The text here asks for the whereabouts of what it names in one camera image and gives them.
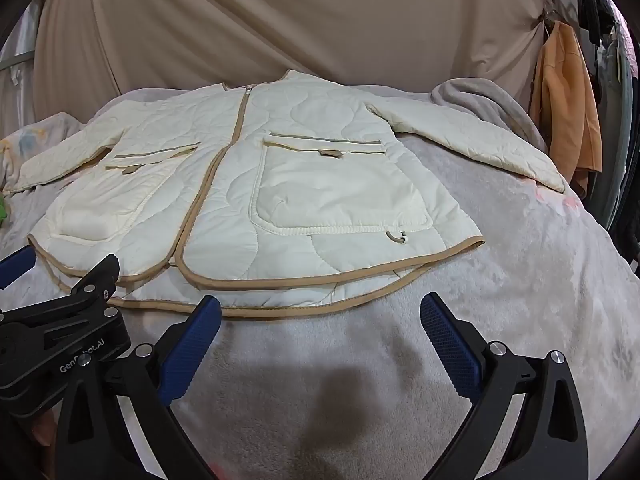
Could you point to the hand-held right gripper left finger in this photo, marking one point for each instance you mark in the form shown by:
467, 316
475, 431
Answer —
192, 342

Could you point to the beige curtain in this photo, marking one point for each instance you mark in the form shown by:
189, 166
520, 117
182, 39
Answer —
250, 20

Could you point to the green cloth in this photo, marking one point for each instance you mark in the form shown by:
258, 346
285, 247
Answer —
3, 210

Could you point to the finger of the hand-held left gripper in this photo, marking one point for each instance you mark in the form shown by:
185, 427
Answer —
16, 265
92, 282

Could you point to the cream quilted jacket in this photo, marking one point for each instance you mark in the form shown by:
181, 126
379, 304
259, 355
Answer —
325, 185

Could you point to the white metal rail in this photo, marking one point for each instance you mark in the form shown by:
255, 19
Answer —
15, 58

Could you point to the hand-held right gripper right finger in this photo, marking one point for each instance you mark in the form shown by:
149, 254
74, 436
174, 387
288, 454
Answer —
450, 347

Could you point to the grey floral blanket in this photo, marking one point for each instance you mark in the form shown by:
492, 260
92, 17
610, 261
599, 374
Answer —
525, 285

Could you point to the orange hanging garment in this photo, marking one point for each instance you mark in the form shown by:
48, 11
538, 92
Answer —
565, 100

